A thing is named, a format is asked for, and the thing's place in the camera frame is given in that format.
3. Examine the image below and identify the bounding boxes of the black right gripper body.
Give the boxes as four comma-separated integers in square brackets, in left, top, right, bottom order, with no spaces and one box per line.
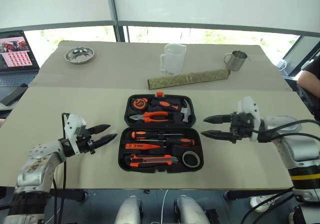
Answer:
[229,112,255,144]

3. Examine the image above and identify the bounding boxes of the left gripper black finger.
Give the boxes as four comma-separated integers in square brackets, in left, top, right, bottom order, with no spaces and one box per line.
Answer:
[94,133,118,149]
[90,124,111,136]

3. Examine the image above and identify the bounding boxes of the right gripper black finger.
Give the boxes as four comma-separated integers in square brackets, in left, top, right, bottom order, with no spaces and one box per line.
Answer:
[203,114,232,125]
[200,130,236,141]

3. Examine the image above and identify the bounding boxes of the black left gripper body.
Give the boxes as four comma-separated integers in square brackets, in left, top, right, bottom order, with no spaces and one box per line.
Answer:
[74,128,96,155]

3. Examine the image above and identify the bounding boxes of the orange voltage tester pen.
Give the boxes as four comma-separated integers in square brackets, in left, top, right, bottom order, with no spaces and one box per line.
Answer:
[124,142,166,150]

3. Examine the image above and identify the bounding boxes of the short orange black screwdriver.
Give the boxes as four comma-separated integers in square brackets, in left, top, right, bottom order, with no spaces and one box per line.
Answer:
[130,130,185,139]

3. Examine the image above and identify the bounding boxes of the long orange black screwdriver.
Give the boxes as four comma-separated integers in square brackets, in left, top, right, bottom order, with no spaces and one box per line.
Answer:
[136,136,196,147]

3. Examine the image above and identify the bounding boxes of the black electrical tape roll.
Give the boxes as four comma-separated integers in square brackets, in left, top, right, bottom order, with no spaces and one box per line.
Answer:
[181,151,201,167]

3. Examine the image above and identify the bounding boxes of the orange black utility knife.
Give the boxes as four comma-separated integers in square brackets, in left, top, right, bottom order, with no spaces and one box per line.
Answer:
[129,153,180,168]

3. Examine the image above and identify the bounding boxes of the black tool case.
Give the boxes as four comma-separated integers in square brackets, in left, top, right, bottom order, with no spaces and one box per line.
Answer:
[117,91,205,174]

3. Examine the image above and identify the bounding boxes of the orange black tape measure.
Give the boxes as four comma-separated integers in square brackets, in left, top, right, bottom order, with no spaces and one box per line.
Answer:
[132,97,149,109]

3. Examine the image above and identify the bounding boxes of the olive patterned rolled scroll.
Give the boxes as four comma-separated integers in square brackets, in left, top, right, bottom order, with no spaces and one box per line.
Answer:
[146,68,232,90]

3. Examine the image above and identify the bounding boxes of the black table foot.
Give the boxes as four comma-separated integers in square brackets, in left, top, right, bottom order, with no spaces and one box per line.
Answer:
[223,190,293,201]
[49,189,89,202]

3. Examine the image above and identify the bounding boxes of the steel mug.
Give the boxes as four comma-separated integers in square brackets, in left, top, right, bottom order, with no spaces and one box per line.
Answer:
[223,50,249,72]

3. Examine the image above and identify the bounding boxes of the black chair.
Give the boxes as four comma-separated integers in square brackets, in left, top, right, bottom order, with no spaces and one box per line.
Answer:
[296,85,320,121]

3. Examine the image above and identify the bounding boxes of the silver rounded shell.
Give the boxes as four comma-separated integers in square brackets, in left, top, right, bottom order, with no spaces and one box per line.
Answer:
[113,195,144,224]
[174,195,211,224]

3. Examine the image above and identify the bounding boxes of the clear plastic measuring cup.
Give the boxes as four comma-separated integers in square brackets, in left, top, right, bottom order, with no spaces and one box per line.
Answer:
[159,43,188,76]

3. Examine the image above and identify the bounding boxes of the round steel bowl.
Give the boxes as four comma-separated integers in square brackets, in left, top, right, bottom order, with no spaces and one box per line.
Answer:
[64,46,96,64]

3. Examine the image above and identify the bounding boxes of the white sneaker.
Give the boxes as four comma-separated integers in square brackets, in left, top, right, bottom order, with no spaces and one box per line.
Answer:
[250,194,278,213]

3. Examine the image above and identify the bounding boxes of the person in black shirt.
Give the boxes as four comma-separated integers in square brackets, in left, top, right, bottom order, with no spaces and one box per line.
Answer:
[296,56,320,90]

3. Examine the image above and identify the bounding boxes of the flat black phone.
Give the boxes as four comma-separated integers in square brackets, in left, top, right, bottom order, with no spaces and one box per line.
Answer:
[0,83,29,107]

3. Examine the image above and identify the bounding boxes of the open black laptop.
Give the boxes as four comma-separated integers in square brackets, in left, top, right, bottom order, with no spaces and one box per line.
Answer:
[0,30,41,89]

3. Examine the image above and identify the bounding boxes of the white roller blind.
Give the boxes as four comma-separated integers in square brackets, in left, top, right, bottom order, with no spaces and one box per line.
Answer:
[0,0,118,30]
[112,0,320,35]

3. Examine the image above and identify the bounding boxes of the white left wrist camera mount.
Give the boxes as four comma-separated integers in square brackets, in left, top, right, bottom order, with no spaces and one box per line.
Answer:
[63,113,88,156]

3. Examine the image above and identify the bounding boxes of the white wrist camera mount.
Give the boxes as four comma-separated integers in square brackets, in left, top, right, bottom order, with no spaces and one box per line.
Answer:
[236,96,261,142]
[63,113,88,156]

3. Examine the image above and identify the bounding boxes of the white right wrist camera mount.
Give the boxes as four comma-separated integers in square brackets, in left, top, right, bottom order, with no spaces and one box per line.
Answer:
[236,96,261,142]

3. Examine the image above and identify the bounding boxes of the claw hammer orange black handle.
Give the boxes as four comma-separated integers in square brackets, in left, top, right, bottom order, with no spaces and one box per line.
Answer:
[149,98,193,124]

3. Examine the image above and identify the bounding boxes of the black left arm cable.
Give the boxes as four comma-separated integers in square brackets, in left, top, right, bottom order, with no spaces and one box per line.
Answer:
[51,112,71,224]

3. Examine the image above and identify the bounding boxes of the orange handled pliers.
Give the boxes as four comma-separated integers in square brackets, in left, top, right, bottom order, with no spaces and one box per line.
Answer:
[129,110,172,123]

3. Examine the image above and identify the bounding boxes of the thin white floor cable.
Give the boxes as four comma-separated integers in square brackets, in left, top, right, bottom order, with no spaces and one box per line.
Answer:
[152,189,171,224]

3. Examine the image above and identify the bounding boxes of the dark grey window frame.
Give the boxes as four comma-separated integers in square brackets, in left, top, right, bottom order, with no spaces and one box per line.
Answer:
[0,0,320,44]

